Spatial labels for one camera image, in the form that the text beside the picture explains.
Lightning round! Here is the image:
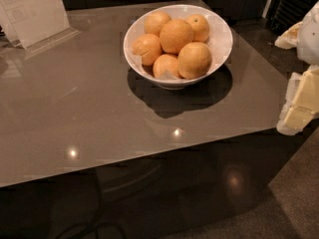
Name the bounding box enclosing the white standing sign card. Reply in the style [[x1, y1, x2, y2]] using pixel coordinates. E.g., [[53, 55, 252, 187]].
[[0, 0, 79, 52]]

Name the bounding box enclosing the orange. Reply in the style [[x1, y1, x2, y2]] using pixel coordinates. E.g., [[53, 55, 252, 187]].
[[185, 14, 209, 42], [132, 34, 162, 66], [159, 19, 193, 54], [144, 11, 171, 36], [177, 42, 212, 80], [153, 54, 181, 79]]

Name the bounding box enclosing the black cable on floor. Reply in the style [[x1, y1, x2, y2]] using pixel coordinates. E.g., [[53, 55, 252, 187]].
[[54, 169, 128, 239]]

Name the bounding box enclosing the dark slatted radiator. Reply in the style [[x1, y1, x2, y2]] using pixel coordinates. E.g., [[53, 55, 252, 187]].
[[266, 0, 318, 35]]

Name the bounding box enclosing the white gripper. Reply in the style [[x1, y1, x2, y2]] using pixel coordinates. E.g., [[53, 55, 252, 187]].
[[274, 2, 319, 135]]

